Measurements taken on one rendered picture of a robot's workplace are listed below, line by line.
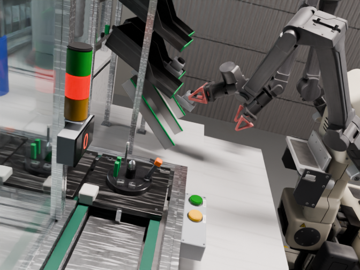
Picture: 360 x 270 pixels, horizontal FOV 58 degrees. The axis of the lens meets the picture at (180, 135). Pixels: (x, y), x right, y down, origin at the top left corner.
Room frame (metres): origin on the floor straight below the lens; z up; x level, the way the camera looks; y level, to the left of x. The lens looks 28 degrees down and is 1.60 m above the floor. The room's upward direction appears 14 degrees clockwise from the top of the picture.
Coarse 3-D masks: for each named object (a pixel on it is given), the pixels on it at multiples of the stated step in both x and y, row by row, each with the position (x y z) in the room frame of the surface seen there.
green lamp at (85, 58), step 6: (66, 48) 0.60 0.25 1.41; (66, 54) 0.60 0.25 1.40; (72, 54) 0.59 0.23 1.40; (78, 54) 0.59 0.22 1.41; (84, 54) 0.60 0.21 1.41; (90, 54) 0.61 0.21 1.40; (66, 60) 0.60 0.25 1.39; (72, 60) 0.59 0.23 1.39; (78, 60) 0.59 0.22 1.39; (84, 60) 0.60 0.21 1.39; (90, 60) 0.61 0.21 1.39; (66, 66) 0.60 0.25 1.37; (72, 66) 0.59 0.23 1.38; (78, 66) 0.59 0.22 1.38; (84, 66) 0.60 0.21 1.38; (90, 66) 0.61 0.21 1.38; (66, 72) 0.60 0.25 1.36; (72, 72) 0.59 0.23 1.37; (78, 72) 0.59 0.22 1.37; (84, 72) 0.60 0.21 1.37; (90, 72) 0.62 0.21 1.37
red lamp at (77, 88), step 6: (66, 78) 0.60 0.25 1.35; (72, 78) 0.59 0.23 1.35; (78, 78) 0.59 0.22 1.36; (84, 78) 0.60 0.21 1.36; (90, 78) 0.62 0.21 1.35; (66, 84) 0.60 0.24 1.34; (72, 84) 0.59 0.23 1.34; (78, 84) 0.59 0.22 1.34; (84, 84) 0.60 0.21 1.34; (66, 90) 0.60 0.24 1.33; (72, 90) 0.59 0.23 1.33; (78, 90) 0.59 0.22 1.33; (84, 90) 0.60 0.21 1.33; (66, 96) 0.60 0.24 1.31; (72, 96) 0.59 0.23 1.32; (78, 96) 0.59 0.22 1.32; (84, 96) 0.60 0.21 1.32
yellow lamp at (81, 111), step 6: (66, 102) 0.59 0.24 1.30; (72, 102) 0.59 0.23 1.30; (78, 102) 0.59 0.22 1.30; (84, 102) 0.60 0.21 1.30; (66, 108) 0.59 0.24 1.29; (72, 108) 0.59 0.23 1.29; (78, 108) 0.60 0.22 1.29; (84, 108) 0.61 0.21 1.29; (66, 114) 0.59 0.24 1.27; (72, 114) 0.59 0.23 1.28; (78, 114) 0.60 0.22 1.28; (84, 114) 0.61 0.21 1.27; (72, 120) 0.59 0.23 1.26; (78, 120) 0.60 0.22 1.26
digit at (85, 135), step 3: (87, 129) 0.62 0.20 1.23; (84, 132) 0.60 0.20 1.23; (87, 132) 0.63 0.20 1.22; (84, 135) 0.60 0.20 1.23; (87, 135) 0.63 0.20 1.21; (84, 138) 0.61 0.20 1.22; (87, 138) 0.63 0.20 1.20; (84, 141) 0.61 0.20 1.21; (87, 141) 0.63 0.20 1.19; (84, 144) 0.61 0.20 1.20; (87, 144) 0.63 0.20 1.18; (84, 147) 0.61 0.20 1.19; (84, 150) 0.61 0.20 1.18; (81, 153) 0.59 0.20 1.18
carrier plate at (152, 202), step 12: (108, 156) 0.91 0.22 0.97; (96, 168) 0.84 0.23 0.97; (108, 168) 0.85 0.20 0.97; (168, 168) 0.93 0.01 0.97; (96, 180) 0.78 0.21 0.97; (156, 180) 0.85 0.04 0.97; (168, 180) 0.86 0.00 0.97; (108, 192) 0.74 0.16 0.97; (156, 192) 0.79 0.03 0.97; (96, 204) 0.69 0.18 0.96; (108, 204) 0.69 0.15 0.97; (120, 204) 0.70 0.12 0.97; (132, 204) 0.71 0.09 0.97; (144, 204) 0.72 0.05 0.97; (156, 204) 0.74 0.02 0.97; (144, 216) 0.69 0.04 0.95; (156, 216) 0.69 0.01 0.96
